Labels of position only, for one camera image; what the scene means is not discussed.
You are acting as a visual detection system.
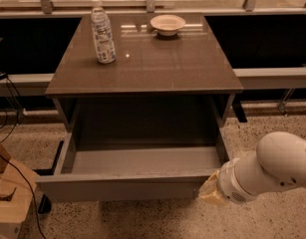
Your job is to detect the brown cardboard box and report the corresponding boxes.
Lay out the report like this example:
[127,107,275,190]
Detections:
[0,143,37,239]

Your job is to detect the grey top drawer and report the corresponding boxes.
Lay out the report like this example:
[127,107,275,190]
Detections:
[35,97,234,203]

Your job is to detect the black cables at left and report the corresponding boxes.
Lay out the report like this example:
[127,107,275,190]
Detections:
[0,71,27,143]

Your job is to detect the grey cabinet with glossy top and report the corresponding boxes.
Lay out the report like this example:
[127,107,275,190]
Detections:
[49,14,240,143]

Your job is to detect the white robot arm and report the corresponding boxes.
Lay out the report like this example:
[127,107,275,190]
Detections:
[198,131,306,206]

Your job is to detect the black cable on floor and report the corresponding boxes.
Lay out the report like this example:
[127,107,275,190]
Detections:
[0,144,49,239]

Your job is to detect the white ceramic bowl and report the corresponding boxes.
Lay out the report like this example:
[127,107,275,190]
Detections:
[151,15,185,36]

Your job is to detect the clear plastic water bottle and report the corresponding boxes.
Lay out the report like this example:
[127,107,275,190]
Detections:
[91,0,116,64]

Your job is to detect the grey horizontal rail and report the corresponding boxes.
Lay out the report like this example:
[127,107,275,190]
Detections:
[10,66,306,97]

